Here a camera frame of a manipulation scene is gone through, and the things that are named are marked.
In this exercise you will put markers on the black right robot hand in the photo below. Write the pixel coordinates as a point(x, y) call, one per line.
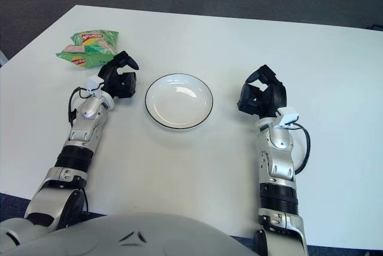
point(269, 97)

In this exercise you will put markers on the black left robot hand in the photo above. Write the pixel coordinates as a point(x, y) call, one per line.
point(119, 84)

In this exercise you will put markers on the green potato chips bag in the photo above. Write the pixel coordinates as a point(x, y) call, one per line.
point(89, 42)

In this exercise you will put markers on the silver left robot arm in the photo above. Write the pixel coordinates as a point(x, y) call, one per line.
point(86, 118)

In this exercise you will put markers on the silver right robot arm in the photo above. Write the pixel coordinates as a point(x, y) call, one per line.
point(279, 172)

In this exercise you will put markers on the white plate black rim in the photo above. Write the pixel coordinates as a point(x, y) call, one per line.
point(179, 103)

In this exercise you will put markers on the white table leg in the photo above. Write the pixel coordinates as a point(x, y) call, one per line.
point(2, 57)

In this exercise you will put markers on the grey robot torso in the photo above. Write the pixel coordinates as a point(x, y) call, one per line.
point(134, 238)

